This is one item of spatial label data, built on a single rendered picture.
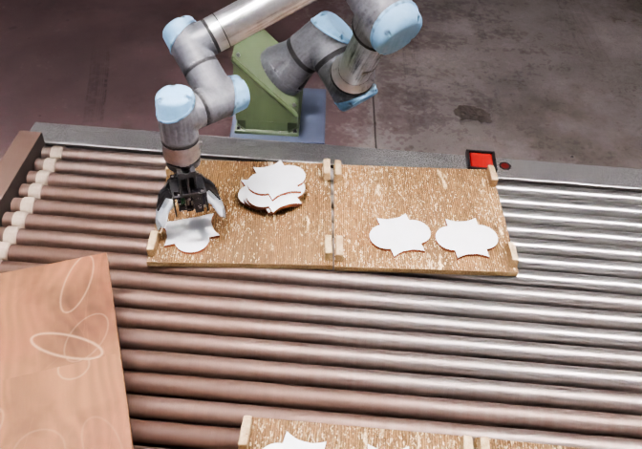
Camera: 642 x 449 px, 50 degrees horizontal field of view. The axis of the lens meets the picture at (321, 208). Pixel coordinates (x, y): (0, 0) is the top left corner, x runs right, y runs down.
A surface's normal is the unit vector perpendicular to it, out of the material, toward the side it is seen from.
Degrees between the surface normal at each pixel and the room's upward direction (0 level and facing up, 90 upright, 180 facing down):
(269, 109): 90
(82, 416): 0
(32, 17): 0
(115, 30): 0
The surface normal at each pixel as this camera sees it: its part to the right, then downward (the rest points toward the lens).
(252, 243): 0.04, -0.72
